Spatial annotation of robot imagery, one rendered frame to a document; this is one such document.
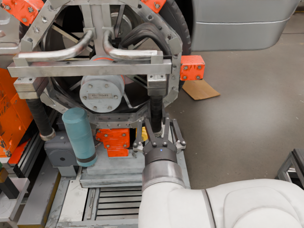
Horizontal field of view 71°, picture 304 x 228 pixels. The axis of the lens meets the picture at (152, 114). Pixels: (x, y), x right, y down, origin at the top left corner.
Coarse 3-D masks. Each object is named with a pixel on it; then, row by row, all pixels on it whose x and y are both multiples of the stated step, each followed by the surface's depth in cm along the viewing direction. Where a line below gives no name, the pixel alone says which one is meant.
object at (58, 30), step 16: (48, 32) 78; (64, 32) 78; (48, 48) 83; (64, 48) 102; (128, 48) 83; (64, 80) 94; (80, 80) 91; (144, 80) 92; (128, 96) 107; (144, 96) 101; (112, 112) 100
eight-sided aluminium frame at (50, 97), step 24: (48, 0) 62; (72, 0) 62; (96, 0) 63; (120, 0) 63; (48, 24) 66; (168, 24) 73; (24, 48) 70; (48, 96) 83; (168, 96) 85; (96, 120) 93; (120, 120) 93
